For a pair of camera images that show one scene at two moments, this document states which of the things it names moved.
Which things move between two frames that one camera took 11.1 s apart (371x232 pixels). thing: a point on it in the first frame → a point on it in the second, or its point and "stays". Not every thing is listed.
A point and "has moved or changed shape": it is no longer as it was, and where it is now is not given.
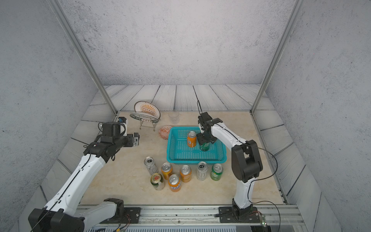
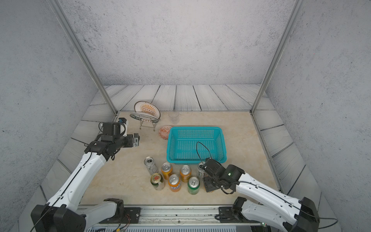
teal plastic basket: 178,150 stays
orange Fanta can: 174,181 stays
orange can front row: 185,173 stays
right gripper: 201,140 → 207,186
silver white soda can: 149,164 stays
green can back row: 205,147 has moved or changed shape
